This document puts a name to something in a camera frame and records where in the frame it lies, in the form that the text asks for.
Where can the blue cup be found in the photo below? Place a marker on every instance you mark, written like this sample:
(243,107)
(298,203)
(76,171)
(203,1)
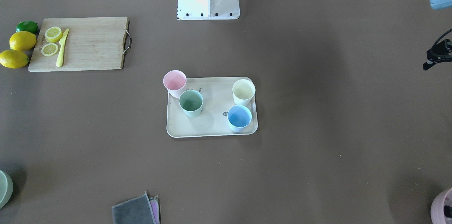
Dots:
(239,117)

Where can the yellow plastic knife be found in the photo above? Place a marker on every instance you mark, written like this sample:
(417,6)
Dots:
(62,42)

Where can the wooden cutting board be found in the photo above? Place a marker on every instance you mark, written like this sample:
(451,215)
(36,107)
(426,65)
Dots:
(96,43)

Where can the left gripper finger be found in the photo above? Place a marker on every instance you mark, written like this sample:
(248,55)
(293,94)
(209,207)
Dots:
(429,64)

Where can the pink mixing bowl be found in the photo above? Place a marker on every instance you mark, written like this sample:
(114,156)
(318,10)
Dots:
(441,208)

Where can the pink folded cloth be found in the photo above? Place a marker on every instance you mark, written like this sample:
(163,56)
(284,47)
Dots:
(154,203)

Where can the green bowl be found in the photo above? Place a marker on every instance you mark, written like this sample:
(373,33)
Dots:
(6,188)

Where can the upper lemon slice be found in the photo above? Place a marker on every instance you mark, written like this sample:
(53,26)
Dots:
(53,34)

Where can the green cup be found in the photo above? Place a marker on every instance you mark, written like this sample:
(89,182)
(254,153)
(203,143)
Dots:
(191,102)

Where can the grey folded cloth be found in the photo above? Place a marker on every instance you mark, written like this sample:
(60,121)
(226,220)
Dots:
(133,211)

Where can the upper whole lemon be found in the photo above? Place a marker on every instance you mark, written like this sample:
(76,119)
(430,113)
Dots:
(22,41)

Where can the lower lemon slice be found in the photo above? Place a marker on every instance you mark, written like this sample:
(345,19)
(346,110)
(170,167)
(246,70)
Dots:
(50,49)

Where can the white cup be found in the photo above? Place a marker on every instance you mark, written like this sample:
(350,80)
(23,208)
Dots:
(243,91)

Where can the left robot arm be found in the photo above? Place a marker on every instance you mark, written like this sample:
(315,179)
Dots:
(437,5)

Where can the pink cup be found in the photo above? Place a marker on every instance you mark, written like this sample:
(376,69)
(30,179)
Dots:
(175,82)

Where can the lemon slice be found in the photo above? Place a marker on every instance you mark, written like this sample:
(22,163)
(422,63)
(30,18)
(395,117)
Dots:
(53,34)
(50,49)

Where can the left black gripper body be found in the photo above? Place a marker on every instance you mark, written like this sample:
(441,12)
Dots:
(438,55)

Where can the beige rabbit tray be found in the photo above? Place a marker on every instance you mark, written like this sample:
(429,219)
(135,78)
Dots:
(212,121)

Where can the whole lemon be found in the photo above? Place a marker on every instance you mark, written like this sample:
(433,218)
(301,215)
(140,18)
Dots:
(22,41)
(13,59)

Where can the lower whole lemon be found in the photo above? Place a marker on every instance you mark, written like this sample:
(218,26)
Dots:
(13,59)

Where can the green lime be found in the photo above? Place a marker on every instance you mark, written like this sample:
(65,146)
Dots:
(27,26)

